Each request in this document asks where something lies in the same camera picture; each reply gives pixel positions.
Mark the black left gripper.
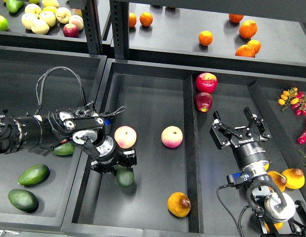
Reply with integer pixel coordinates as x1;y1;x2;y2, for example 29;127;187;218
90;135;137;175

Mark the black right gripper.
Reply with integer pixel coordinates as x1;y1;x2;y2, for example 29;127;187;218
210;107;271;172

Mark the dark green avocado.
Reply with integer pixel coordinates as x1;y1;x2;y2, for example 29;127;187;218
116;166;134;188

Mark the yellow pear with brown end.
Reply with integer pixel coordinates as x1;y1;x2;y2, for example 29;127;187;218
167;192;191;218

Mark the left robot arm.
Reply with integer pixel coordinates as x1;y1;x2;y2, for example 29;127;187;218
0;66;137;174

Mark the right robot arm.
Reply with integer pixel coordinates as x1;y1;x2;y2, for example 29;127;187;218
210;107;306;237

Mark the green avocado lower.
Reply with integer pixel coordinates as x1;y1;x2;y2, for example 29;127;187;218
52;142;75;156

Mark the yellow pear centre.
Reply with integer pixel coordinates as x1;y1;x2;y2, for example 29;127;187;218
267;171;287;192

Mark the light green avocado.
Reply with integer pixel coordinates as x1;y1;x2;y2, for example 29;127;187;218
18;164;50;186

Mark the dark green avocado corner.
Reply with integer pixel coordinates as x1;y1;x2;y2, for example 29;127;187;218
8;189;38;212

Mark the pale yellow pear front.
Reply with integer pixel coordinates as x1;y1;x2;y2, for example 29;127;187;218
31;19;50;35

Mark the pale yellow pear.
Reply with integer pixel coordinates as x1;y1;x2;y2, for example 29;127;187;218
31;19;50;35
24;3;42;18
21;13;38;30
39;11;56;27
55;7;72;24

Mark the pale yellow pear right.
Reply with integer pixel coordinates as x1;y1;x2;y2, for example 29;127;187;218
55;7;72;24

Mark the pale yellow pear middle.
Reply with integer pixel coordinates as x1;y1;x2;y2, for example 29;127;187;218
39;11;56;27

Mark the pale yellow pear left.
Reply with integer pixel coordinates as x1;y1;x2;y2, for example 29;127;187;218
21;13;38;30

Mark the pale yellow pear back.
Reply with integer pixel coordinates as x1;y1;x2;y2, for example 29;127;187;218
24;3;42;18

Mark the pink apple left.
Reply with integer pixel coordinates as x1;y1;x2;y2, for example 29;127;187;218
114;125;137;149

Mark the pink apple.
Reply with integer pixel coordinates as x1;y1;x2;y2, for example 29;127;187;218
114;125;137;149
161;126;183;148

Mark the dark red apple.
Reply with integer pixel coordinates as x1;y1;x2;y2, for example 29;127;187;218
194;92;213;113

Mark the bright red apple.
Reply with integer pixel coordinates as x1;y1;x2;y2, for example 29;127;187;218
195;73;218;94

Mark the black centre tray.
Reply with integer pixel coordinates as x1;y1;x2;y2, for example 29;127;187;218
62;60;306;237

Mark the black tray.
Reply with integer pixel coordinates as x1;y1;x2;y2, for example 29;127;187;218
0;46;107;232
62;60;306;237

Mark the pink apple right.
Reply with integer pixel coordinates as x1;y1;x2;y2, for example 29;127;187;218
161;126;183;148

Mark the cherry tomato bunch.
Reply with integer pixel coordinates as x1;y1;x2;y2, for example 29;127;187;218
278;87;306;116

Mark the orange front right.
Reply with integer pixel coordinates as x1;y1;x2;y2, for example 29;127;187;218
235;44;255;57

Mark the small orange right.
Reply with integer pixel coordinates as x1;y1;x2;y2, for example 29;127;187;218
247;39;261;54

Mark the orange on shelf middle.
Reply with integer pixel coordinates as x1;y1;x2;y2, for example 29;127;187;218
198;31;213;46

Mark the black left tray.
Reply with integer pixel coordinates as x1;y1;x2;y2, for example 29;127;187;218
0;46;107;232

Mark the large orange on shelf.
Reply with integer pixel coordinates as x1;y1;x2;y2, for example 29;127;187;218
239;20;258;39

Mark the orange at shelf top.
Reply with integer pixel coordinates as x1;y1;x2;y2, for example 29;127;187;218
229;13;244;24

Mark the orange on shelf left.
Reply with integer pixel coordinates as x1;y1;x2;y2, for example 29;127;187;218
129;12;137;28

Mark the red apple on shelf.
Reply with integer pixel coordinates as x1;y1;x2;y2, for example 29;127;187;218
63;23;79;38

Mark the pink peach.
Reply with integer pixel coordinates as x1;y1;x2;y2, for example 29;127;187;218
69;15;84;31

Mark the green apple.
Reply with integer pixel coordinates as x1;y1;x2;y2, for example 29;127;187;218
0;15;9;31

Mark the green pepper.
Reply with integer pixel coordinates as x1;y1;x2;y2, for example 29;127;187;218
6;0;24;13

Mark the black shelf post right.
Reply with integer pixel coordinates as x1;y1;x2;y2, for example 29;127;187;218
110;0;129;60

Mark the black shelf post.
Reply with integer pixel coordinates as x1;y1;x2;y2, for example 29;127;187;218
110;0;129;60
82;0;103;55

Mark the black shelf post left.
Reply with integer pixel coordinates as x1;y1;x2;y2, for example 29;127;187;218
82;0;103;55

